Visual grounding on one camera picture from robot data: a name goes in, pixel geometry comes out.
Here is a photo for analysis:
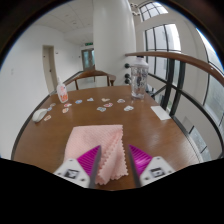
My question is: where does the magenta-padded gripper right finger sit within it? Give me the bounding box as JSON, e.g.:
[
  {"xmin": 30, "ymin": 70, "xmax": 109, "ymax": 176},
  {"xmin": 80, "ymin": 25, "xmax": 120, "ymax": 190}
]
[{"xmin": 127, "ymin": 144, "xmax": 176, "ymax": 188}]

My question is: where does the arched black-framed window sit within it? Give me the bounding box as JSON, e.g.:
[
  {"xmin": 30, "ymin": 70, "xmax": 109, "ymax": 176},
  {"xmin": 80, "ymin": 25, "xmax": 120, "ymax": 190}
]
[{"xmin": 138, "ymin": 1, "xmax": 169, "ymax": 19}]

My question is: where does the pink waffle towel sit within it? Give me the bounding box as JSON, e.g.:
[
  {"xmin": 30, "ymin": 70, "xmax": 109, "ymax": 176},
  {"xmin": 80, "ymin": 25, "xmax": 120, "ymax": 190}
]
[{"xmin": 63, "ymin": 124, "xmax": 129, "ymax": 186}]

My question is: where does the white paper card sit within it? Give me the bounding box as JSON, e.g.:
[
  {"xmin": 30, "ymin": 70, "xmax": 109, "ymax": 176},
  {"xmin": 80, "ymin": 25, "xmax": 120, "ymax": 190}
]
[{"xmin": 150, "ymin": 105, "xmax": 172, "ymax": 121}]

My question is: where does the wooden handrail black railing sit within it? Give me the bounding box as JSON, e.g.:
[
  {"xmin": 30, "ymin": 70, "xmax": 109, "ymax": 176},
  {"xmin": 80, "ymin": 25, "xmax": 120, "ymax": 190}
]
[{"xmin": 123, "ymin": 50, "xmax": 224, "ymax": 159}]

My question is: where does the glazed double door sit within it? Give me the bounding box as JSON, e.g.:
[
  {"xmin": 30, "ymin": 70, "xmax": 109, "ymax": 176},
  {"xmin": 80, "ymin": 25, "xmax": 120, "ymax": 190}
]
[{"xmin": 81, "ymin": 48, "xmax": 95, "ymax": 71}]

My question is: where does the beige single door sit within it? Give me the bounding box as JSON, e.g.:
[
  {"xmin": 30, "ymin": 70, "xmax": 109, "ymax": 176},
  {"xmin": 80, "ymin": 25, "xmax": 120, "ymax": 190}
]
[{"xmin": 42, "ymin": 44, "xmax": 58, "ymax": 94}]

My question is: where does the wide black-framed window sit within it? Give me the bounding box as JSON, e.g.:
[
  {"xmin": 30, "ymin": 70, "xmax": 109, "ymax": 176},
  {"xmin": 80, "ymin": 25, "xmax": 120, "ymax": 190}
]
[{"xmin": 196, "ymin": 28, "xmax": 224, "ymax": 128}]

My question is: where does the white computer mouse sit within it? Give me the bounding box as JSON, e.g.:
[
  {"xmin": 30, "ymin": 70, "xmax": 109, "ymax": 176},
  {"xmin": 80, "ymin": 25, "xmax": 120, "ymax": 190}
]
[{"xmin": 32, "ymin": 108, "xmax": 49, "ymax": 123}]

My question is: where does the clear plastic water bottle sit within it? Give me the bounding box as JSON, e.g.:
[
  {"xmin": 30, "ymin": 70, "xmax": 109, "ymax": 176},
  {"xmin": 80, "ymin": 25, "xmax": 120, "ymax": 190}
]
[{"xmin": 130, "ymin": 55, "xmax": 150, "ymax": 100}]

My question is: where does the wooden armchair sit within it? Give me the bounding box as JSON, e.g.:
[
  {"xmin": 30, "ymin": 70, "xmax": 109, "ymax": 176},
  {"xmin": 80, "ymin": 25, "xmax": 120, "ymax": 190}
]
[{"xmin": 63, "ymin": 69, "xmax": 117, "ymax": 92}]

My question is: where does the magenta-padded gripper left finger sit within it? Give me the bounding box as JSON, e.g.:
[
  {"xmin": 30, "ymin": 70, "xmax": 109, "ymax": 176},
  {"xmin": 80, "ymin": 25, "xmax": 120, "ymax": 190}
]
[{"xmin": 53, "ymin": 144, "xmax": 103, "ymax": 189}]

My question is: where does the white spray bottle orange label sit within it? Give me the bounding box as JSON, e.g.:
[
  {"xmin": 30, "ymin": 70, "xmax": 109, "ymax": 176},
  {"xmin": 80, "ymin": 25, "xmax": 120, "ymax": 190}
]
[{"xmin": 56, "ymin": 77, "xmax": 70, "ymax": 104}]

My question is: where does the tall black-framed window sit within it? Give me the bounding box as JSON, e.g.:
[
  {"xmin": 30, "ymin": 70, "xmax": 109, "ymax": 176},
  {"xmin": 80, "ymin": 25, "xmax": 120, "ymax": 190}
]
[{"xmin": 144, "ymin": 23, "xmax": 183, "ymax": 88}]

